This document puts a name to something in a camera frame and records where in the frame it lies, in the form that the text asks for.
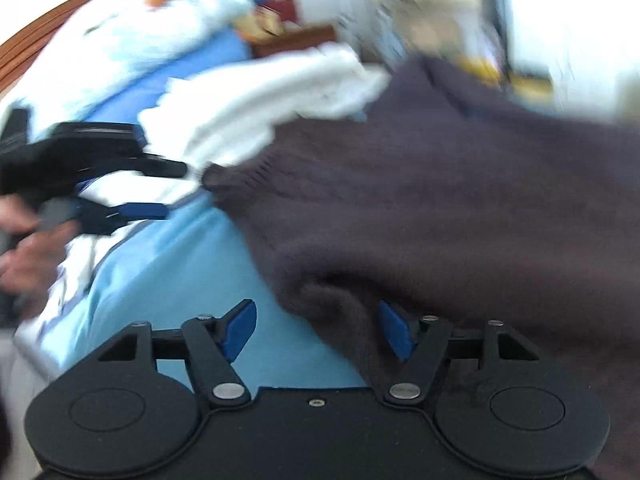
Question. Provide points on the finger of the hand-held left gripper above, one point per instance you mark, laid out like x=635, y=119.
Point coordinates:
x=160, y=167
x=145, y=211

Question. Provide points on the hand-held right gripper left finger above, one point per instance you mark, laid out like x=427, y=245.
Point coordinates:
x=240, y=330

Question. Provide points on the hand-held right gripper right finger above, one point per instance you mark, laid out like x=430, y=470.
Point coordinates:
x=395, y=332

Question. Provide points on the dark brown knit sweater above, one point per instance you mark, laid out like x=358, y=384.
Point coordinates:
x=450, y=185

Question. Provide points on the person's left hand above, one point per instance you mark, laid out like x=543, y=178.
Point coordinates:
x=30, y=265

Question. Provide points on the blue white striped bed cover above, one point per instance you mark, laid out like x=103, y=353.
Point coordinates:
x=175, y=270

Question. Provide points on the blue folded duvet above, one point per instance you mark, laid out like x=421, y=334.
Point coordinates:
x=200, y=60

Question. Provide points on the pale blue patterned quilt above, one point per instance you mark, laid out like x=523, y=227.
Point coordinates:
x=125, y=40

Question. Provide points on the white folded thermal top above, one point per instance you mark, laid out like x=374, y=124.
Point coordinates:
x=260, y=95

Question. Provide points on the wooden headboard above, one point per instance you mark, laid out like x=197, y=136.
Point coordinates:
x=75, y=5

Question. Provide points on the wooden nightstand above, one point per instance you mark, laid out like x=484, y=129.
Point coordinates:
x=295, y=40

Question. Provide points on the dark red bag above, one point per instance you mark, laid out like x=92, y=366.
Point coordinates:
x=282, y=10

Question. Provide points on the yellow plastic bag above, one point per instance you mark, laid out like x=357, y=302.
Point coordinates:
x=480, y=67

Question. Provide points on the white wardrobe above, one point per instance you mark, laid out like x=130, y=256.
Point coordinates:
x=575, y=20

